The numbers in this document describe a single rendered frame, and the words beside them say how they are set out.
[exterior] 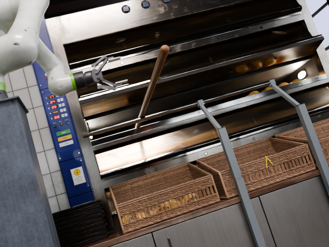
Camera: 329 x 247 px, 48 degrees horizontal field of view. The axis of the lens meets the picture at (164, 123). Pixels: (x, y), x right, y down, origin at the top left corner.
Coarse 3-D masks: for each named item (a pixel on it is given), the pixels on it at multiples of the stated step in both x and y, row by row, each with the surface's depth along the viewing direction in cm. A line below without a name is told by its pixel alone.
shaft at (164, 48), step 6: (162, 48) 125; (168, 48) 126; (162, 54) 127; (162, 60) 132; (156, 66) 140; (162, 66) 139; (156, 72) 145; (156, 78) 152; (150, 84) 162; (150, 90) 169; (150, 96) 179; (144, 102) 192; (144, 108) 202; (138, 126) 253
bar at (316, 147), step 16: (272, 80) 232; (224, 96) 227; (288, 96) 219; (160, 112) 220; (208, 112) 216; (304, 112) 207; (112, 128) 215; (224, 128) 199; (304, 128) 208; (224, 144) 198; (320, 160) 202; (240, 176) 195; (240, 192) 194; (256, 224) 191; (256, 240) 190
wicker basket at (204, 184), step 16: (144, 176) 245; (160, 176) 246; (176, 176) 247; (192, 176) 247; (208, 176) 204; (112, 192) 224; (128, 192) 240; (144, 192) 241; (160, 192) 199; (176, 192) 201; (192, 192) 202; (208, 192) 220; (128, 208) 195; (144, 208) 196; (176, 208) 199; (192, 208) 200; (128, 224) 194; (144, 224) 195
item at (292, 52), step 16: (288, 48) 264; (304, 48) 272; (224, 64) 256; (240, 64) 262; (256, 64) 270; (272, 64) 279; (160, 80) 248; (176, 80) 252; (192, 80) 260; (208, 80) 268; (112, 96) 243; (128, 96) 250; (144, 96) 258; (160, 96) 266; (96, 112) 256
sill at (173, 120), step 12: (288, 84) 275; (300, 84) 276; (252, 96) 269; (264, 96) 271; (216, 108) 264; (168, 120) 259; (180, 120) 260; (120, 132) 253; (132, 132) 254; (96, 144) 249
